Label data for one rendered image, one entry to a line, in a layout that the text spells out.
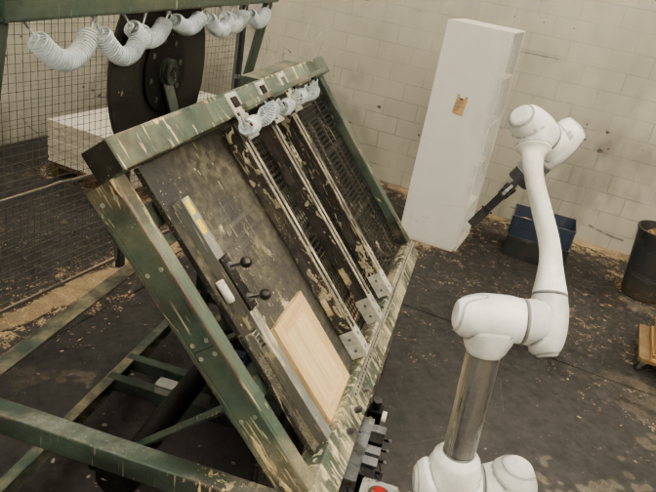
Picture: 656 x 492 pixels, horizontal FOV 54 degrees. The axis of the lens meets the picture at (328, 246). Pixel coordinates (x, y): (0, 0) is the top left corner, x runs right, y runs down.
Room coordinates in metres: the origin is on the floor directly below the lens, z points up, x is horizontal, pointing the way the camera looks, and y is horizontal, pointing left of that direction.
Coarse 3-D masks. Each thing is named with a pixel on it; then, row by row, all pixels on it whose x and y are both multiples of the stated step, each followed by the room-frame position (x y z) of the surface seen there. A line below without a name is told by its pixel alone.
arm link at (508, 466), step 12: (504, 456) 1.66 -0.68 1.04; (516, 456) 1.66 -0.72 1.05; (492, 468) 1.63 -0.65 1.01; (504, 468) 1.61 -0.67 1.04; (516, 468) 1.61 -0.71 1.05; (528, 468) 1.62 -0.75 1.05; (492, 480) 1.59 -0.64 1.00; (504, 480) 1.58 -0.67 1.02; (516, 480) 1.57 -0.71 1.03; (528, 480) 1.58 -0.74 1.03
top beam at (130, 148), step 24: (288, 72) 3.14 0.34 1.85; (216, 96) 2.33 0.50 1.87; (240, 96) 2.52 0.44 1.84; (168, 120) 1.95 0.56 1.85; (192, 120) 2.08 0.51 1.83; (216, 120) 2.22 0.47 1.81; (96, 144) 1.63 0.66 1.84; (120, 144) 1.66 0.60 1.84; (144, 144) 1.76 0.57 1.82; (168, 144) 1.87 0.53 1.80; (96, 168) 1.63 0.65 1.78; (120, 168) 1.62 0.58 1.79
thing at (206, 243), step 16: (176, 208) 1.86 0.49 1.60; (192, 224) 1.84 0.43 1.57; (208, 240) 1.85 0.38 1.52; (208, 256) 1.83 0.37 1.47; (224, 272) 1.82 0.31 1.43; (240, 304) 1.81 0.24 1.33; (256, 320) 1.81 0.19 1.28; (272, 336) 1.83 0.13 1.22; (272, 352) 1.79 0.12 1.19; (272, 368) 1.79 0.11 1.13; (288, 368) 1.80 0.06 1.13; (288, 384) 1.77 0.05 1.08; (304, 400) 1.76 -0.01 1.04; (304, 416) 1.76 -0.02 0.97; (320, 416) 1.79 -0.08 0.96; (320, 432) 1.75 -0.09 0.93
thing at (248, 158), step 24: (240, 120) 2.38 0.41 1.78; (264, 120) 2.39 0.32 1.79; (240, 144) 2.39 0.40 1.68; (264, 168) 2.41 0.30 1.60; (264, 192) 2.37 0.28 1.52; (288, 216) 2.36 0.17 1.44; (288, 240) 2.34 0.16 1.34; (312, 264) 2.32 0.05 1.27; (312, 288) 2.32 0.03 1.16; (336, 312) 2.30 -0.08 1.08; (360, 336) 2.31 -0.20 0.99
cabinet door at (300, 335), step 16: (288, 304) 2.11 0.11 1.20; (304, 304) 2.17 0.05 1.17; (288, 320) 2.01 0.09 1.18; (304, 320) 2.11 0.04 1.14; (288, 336) 1.95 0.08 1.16; (304, 336) 2.04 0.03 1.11; (320, 336) 2.14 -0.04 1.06; (288, 352) 1.89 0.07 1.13; (304, 352) 1.98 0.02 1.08; (320, 352) 2.07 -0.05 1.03; (336, 352) 2.17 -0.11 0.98; (304, 368) 1.91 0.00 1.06; (320, 368) 2.01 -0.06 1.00; (336, 368) 2.11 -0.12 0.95; (304, 384) 1.88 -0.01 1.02; (320, 384) 1.95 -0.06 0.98; (336, 384) 2.03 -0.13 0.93; (320, 400) 1.88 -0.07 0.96; (336, 400) 1.97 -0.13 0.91
